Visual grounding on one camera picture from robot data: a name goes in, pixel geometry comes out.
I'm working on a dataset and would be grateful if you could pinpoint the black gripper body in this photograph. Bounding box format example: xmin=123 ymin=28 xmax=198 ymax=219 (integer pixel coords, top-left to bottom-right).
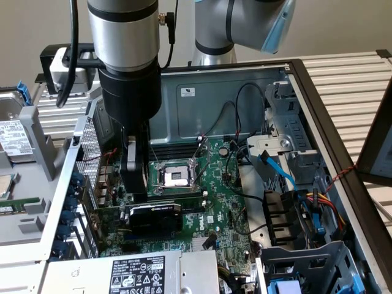
xmin=98 ymin=62 xmax=162 ymax=136

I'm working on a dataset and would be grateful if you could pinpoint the green low-profile graphics card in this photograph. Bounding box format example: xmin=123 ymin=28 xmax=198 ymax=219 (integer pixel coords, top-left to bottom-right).
xmin=81 ymin=183 xmax=185 ymax=247

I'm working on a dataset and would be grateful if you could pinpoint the thin metal locking lever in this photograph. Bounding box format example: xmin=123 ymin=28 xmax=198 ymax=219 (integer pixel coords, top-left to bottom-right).
xmin=149 ymin=143 xmax=161 ymax=166

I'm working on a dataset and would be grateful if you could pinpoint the CPU socket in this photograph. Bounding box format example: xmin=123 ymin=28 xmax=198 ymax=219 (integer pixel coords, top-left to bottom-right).
xmin=148 ymin=159 xmax=200 ymax=197

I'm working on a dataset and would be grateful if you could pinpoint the green RAM stick with label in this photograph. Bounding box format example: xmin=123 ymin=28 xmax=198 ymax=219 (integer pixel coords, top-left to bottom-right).
xmin=180 ymin=198 xmax=206 ymax=216

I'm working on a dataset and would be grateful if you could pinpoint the metal socket cover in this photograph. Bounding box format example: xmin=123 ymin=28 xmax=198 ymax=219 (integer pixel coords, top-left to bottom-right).
xmin=191 ymin=137 xmax=213 ymax=186

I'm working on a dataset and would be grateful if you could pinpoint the green Dell motherboard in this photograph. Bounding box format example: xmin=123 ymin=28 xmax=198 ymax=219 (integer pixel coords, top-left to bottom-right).
xmin=97 ymin=137 xmax=258 ymax=267

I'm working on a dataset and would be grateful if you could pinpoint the open grey PC case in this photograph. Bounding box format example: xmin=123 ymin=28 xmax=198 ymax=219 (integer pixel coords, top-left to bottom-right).
xmin=38 ymin=58 xmax=392 ymax=294

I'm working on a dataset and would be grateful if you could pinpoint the silver chipset heatsink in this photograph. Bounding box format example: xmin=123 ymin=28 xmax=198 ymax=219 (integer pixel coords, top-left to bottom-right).
xmin=190 ymin=236 xmax=216 ymax=252

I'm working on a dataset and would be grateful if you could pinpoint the silver power supply unit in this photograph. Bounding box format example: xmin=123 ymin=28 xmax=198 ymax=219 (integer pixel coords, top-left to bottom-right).
xmin=39 ymin=249 xmax=221 ymax=294

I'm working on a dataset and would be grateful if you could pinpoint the grey parts rack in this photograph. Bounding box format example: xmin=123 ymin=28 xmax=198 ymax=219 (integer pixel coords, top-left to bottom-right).
xmin=0 ymin=105 xmax=77 ymax=246

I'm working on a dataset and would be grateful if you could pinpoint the silver hard disk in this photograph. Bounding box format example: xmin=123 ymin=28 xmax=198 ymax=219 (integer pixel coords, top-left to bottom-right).
xmin=0 ymin=90 xmax=36 ymax=164

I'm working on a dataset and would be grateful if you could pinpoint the silver CPU chip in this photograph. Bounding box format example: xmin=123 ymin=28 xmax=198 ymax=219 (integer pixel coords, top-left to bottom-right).
xmin=0 ymin=174 xmax=17 ymax=200

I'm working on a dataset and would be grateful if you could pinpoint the black plastic fan shroud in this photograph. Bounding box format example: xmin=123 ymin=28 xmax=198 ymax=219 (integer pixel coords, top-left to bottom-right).
xmin=262 ymin=189 xmax=307 ymax=247

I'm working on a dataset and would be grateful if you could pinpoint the silver metal disk bay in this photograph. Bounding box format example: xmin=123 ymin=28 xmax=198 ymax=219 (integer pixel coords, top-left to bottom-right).
xmin=246 ymin=81 xmax=337 ymax=197

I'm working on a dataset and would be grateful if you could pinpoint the blue disk carrier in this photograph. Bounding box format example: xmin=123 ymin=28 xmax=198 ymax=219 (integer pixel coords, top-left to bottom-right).
xmin=267 ymin=279 xmax=304 ymax=294

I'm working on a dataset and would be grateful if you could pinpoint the grey plastic disk cage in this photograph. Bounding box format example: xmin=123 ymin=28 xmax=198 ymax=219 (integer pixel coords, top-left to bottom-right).
xmin=256 ymin=240 xmax=378 ymax=294

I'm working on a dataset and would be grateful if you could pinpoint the dark framed panel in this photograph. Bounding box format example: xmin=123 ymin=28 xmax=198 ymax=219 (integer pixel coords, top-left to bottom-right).
xmin=356 ymin=78 xmax=392 ymax=186

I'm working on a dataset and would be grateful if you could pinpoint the black table end cap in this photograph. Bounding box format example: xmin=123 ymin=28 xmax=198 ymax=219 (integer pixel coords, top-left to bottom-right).
xmin=375 ymin=48 xmax=392 ymax=66

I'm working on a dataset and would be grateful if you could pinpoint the short red-black twisted wire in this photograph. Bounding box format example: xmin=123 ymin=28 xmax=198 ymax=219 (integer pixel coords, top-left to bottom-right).
xmin=83 ymin=148 xmax=119 ymax=186

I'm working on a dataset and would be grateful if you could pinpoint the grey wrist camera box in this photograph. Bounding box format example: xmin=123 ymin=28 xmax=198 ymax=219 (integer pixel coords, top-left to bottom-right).
xmin=48 ymin=43 xmax=102 ymax=94

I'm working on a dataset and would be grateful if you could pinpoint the thick black camera cable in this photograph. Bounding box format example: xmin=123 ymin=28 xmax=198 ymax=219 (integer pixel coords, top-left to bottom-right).
xmin=56 ymin=0 xmax=80 ymax=108

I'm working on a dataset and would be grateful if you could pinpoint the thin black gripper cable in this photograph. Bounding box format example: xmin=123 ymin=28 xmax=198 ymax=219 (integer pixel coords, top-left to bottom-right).
xmin=157 ymin=0 xmax=180 ymax=70

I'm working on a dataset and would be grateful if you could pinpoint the short looped black wire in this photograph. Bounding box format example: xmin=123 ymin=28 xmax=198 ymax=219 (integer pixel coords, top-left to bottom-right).
xmin=203 ymin=100 xmax=237 ymax=137

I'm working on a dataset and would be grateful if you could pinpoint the long black board wire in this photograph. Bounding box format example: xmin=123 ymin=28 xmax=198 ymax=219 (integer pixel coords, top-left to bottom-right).
xmin=225 ymin=143 xmax=265 ymax=203

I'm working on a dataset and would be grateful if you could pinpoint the blue plastic disk bracket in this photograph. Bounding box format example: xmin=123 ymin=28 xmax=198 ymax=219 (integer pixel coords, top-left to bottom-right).
xmin=16 ymin=79 xmax=34 ymax=107

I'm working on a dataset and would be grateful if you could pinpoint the tall looped black wire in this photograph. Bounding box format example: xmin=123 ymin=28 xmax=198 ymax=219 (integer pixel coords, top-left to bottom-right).
xmin=235 ymin=82 xmax=266 ymax=136

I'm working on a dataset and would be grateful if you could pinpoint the blue SATA wire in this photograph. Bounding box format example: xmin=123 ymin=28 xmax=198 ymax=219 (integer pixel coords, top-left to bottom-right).
xmin=258 ymin=151 xmax=326 ymax=236

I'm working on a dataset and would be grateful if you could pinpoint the coloured power wire bundle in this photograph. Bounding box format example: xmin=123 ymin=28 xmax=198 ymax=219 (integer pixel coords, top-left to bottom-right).
xmin=306 ymin=189 xmax=347 ymax=234

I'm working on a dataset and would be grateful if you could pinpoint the long red-black twisted wire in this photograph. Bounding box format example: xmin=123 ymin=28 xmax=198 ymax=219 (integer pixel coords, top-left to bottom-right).
xmin=323 ymin=164 xmax=358 ymax=194

